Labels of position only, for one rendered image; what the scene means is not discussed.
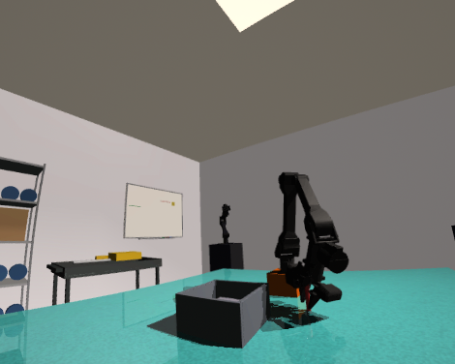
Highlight dark red peg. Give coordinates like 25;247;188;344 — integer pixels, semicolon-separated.
304;285;311;311

